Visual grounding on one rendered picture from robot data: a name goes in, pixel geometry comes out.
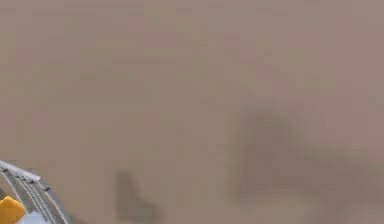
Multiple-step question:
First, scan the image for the yellow cushion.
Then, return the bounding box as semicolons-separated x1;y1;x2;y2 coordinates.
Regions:
0;195;27;224

